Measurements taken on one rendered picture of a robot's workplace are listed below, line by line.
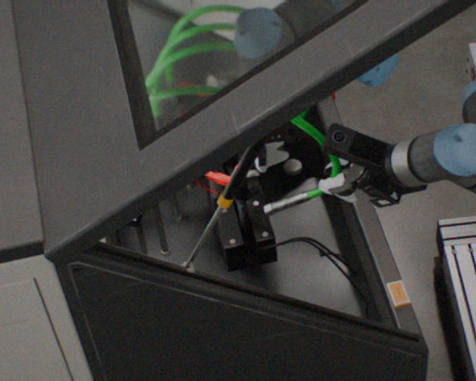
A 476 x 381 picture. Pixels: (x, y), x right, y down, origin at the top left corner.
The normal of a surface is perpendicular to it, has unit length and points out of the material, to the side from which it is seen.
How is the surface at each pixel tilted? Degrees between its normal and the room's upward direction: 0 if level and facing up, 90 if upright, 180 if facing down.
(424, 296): 0
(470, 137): 45
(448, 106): 0
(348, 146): 19
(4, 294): 90
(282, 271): 0
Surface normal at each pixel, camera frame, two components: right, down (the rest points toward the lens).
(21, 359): 0.22, 0.75
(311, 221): -0.07, -0.63
